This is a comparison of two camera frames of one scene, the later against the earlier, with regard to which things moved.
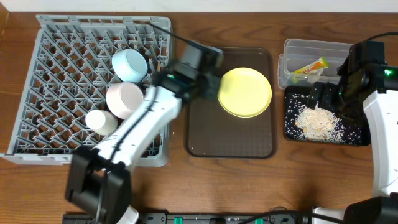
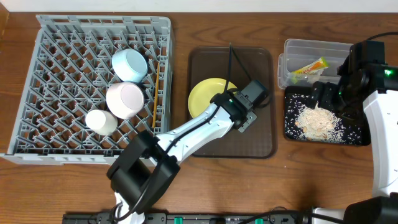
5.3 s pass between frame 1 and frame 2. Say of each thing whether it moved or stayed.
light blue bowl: stayed
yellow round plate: moved
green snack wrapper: stayed
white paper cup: stayed
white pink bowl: stayed
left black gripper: moved
